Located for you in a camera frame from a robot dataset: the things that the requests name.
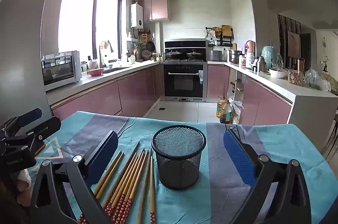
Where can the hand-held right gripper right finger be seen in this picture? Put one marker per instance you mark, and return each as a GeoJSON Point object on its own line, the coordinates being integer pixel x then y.
{"type": "Point", "coordinates": [237, 158]}

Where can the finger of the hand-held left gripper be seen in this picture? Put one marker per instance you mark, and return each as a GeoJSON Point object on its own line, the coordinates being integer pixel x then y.
{"type": "Point", "coordinates": [47, 127]}
{"type": "Point", "coordinates": [29, 117]}

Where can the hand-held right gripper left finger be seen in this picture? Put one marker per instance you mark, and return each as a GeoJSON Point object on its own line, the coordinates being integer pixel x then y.
{"type": "Point", "coordinates": [103, 156]}

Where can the bunch of wooden chopsticks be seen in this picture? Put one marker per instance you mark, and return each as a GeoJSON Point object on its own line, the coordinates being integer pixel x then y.
{"type": "Point", "coordinates": [132, 173]}

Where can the black mesh holder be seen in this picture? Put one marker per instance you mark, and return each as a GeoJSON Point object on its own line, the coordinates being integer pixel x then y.
{"type": "Point", "coordinates": [179, 171]}

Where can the person's left hand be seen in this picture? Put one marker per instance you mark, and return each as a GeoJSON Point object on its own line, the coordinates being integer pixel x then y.
{"type": "Point", "coordinates": [24, 180]}

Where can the red-ended wooden chopstick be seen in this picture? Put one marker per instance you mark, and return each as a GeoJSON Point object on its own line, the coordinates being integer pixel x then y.
{"type": "Point", "coordinates": [39, 149]}

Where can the teal grey printed tablecloth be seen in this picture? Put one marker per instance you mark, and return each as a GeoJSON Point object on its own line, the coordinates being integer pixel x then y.
{"type": "Point", "coordinates": [277, 139]}

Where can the dark sauce bottle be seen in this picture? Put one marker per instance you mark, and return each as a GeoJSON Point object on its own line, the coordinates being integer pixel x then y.
{"type": "Point", "coordinates": [226, 113]}

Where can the plastic bag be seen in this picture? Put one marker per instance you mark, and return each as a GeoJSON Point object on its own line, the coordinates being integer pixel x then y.
{"type": "Point", "coordinates": [236, 108]}

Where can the yellow cooking oil bottle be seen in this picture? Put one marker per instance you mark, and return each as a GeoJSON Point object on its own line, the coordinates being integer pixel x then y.
{"type": "Point", "coordinates": [219, 108]}

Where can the white countertop oven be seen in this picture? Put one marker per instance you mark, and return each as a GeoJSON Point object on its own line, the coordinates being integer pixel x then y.
{"type": "Point", "coordinates": [60, 73]}

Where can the pink base cabinets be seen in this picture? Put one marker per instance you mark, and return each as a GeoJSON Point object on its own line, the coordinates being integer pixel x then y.
{"type": "Point", "coordinates": [264, 102]}
{"type": "Point", "coordinates": [105, 97]}

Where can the pink bowl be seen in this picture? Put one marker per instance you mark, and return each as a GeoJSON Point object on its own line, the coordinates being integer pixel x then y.
{"type": "Point", "coordinates": [95, 72]}

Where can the white kitchen countertop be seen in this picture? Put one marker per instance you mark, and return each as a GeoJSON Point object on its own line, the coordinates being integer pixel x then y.
{"type": "Point", "coordinates": [280, 82]}

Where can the kitchen sink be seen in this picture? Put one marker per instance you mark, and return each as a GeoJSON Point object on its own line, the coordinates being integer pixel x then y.
{"type": "Point", "coordinates": [116, 70]}

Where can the kitchen faucet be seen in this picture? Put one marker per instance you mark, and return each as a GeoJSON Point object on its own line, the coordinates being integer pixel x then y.
{"type": "Point", "coordinates": [101, 57]}

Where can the built-in black oven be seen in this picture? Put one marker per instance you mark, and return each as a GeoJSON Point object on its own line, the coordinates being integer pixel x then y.
{"type": "Point", "coordinates": [184, 81]}

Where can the white bowl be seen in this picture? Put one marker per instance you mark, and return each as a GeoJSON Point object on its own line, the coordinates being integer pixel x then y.
{"type": "Point", "coordinates": [277, 73]}

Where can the labelled bottle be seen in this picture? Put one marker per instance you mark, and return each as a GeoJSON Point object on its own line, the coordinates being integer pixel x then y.
{"type": "Point", "coordinates": [243, 61]}

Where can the steel thermos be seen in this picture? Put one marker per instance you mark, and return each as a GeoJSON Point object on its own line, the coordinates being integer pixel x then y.
{"type": "Point", "coordinates": [261, 63]}

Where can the white jar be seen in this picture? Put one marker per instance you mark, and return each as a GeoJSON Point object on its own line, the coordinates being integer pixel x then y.
{"type": "Point", "coordinates": [249, 60]}

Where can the clear box of cookies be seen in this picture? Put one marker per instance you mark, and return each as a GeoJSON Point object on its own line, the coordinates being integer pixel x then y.
{"type": "Point", "coordinates": [295, 78]}

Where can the hanging dish cloths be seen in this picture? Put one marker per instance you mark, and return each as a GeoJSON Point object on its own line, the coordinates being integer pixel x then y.
{"type": "Point", "coordinates": [105, 45]}

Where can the steel stockpot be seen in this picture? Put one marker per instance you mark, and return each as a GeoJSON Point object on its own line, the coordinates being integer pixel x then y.
{"type": "Point", "coordinates": [234, 56]}

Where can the silver toaster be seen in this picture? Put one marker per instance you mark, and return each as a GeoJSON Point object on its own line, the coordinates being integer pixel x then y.
{"type": "Point", "coordinates": [216, 55]}

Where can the green kitchen appliance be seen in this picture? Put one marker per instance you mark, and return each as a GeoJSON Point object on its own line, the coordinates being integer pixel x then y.
{"type": "Point", "coordinates": [270, 56]}

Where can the clear plastic bags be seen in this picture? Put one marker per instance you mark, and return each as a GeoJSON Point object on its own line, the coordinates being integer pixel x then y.
{"type": "Point", "coordinates": [315, 80]}

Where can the woven basket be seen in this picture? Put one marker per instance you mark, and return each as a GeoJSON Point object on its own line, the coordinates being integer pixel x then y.
{"type": "Point", "coordinates": [146, 54]}

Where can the dark pot with lid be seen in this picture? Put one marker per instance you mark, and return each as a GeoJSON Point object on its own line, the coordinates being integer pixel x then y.
{"type": "Point", "coordinates": [195, 55]}

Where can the pink electric kettle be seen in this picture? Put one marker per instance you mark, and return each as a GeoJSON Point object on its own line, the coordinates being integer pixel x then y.
{"type": "Point", "coordinates": [250, 47]}

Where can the copper tumbler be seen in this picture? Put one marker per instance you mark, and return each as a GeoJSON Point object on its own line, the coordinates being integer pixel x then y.
{"type": "Point", "coordinates": [300, 64]}

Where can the kitchen window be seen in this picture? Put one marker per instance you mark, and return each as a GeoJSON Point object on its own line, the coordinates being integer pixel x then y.
{"type": "Point", "coordinates": [79, 15]}

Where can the hanging metal strainer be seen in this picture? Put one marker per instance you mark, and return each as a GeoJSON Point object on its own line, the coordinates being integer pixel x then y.
{"type": "Point", "coordinates": [142, 45]}

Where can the black hanging frying pan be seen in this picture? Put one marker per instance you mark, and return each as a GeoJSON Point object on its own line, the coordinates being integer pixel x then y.
{"type": "Point", "coordinates": [150, 46]}

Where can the black wok with lid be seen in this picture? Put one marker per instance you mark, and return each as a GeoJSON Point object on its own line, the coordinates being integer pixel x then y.
{"type": "Point", "coordinates": [173, 55]}

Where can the black range hood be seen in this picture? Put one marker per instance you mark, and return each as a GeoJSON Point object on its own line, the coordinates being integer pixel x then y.
{"type": "Point", "coordinates": [184, 44]}

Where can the orange grater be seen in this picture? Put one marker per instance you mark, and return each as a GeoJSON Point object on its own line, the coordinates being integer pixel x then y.
{"type": "Point", "coordinates": [144, 36]}

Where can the wooden cutting board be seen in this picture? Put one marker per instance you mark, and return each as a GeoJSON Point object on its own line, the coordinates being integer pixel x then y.
{"type": "Point", "coordinates": [226, 30]}

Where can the black wall rack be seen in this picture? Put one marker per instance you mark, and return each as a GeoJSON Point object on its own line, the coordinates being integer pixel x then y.
{"type": "Point", "coordinates": [224, 42]}

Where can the teal wall shelf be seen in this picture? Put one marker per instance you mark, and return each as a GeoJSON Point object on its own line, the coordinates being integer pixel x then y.
{"type": "Point", "coordinates": [132, 40]}

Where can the brown wall picture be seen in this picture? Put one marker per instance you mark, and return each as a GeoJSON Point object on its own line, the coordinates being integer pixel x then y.
{"type": "Point", "coordinates": [293, 44]}

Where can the white duct pipe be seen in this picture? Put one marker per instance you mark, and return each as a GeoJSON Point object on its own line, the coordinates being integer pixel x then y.
{"type": "Point", "coordinates": [157, 36]}

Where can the white wall water heater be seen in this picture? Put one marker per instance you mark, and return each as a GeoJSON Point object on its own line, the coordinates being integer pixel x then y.
{"type": "Point", "coordinates": [136, 14]}

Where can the pink wall cabinet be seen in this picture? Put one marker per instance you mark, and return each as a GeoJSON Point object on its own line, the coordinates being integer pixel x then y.
{"type": "Point", "coordinates": [158, 8]}

